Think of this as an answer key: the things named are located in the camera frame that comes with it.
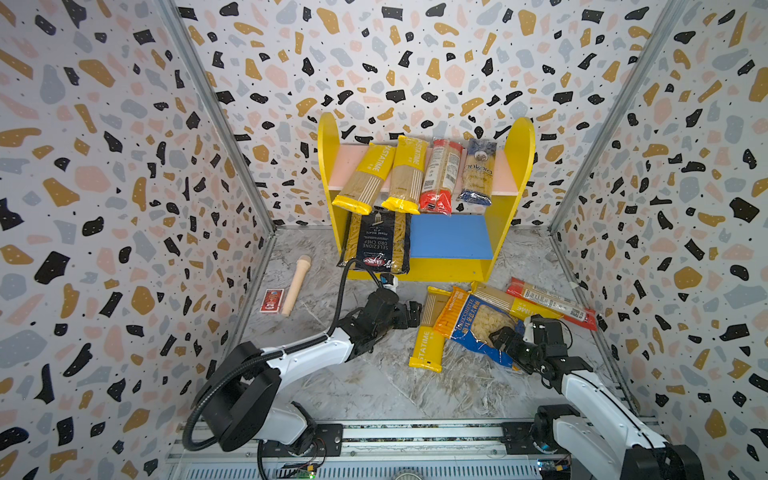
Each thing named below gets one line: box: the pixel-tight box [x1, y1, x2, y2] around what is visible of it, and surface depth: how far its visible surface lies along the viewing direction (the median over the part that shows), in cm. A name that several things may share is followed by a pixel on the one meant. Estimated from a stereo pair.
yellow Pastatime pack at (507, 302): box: [470, 281, 564, 319], surface depth 99 cm
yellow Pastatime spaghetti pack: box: [332, 142, 397, 215], surface depth 74 cm
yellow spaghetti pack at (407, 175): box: [382, 135, 429, 215], surface depth 76 cm
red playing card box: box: [260, 289, 285, 313], surface depth 100 cm
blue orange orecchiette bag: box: [433, 286, 525, 368], surface depth 93 cm
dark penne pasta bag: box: [337, 207, 411, 274], surface depth 94 cm
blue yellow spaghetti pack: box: [458, 138, 497, 206], surface depth 77 cm
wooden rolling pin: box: [281, 255, 312, 317], surface depth 104 cm
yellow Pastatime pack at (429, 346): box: [409, 286, 452, 373], surface depth 91 cm
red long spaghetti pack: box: [506, 277, 598, 332], surface depth 99 cm
